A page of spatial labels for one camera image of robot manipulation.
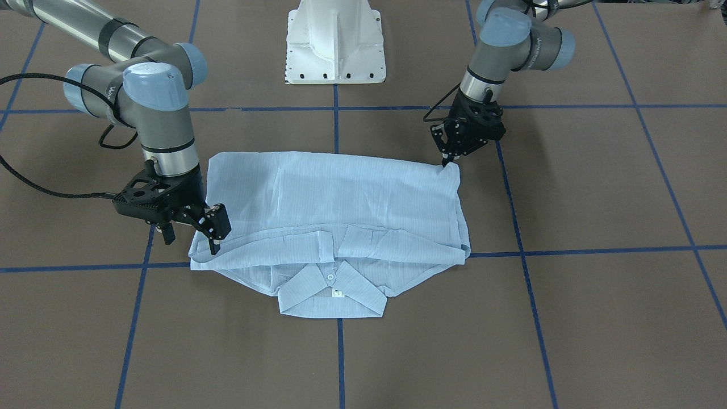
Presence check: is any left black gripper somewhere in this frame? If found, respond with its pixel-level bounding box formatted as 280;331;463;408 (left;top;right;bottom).
441;101;506;168

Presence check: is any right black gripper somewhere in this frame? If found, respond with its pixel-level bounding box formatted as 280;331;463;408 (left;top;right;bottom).
145;160;232;256

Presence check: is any light blue button-up shirt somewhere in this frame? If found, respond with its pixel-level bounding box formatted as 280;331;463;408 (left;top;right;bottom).
189;151;471;319

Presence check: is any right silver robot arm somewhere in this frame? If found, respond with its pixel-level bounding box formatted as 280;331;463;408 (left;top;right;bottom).
2;1;231;254

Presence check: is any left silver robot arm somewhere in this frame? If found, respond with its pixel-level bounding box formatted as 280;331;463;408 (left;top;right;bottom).
430;1;584;166

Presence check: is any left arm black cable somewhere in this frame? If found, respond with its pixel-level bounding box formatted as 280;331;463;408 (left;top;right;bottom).
423;82;463;124

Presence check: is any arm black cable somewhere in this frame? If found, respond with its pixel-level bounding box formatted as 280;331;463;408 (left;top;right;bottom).
0;73;140;201
423;82;463;124

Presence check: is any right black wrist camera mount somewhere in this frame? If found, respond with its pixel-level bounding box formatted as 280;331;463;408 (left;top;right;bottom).
112;170;182;244

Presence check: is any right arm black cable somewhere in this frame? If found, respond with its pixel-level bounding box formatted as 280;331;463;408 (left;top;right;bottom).
0;73;140;201

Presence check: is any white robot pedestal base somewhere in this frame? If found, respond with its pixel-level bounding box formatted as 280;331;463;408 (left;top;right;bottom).
284;1;387;85

